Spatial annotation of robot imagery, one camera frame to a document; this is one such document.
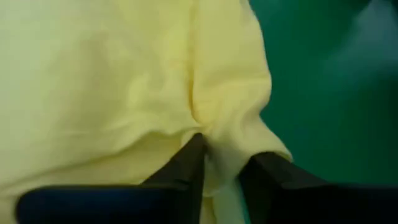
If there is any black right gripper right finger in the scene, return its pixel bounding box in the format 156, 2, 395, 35
238, 151, 398, 224

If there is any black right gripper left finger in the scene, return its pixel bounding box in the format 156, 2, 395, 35
15, 133, 208, 224

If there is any yellow garment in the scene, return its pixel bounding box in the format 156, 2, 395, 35
0, 0, 294, 224

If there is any green table mat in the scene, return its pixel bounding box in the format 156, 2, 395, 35
241, 0, 398, 224

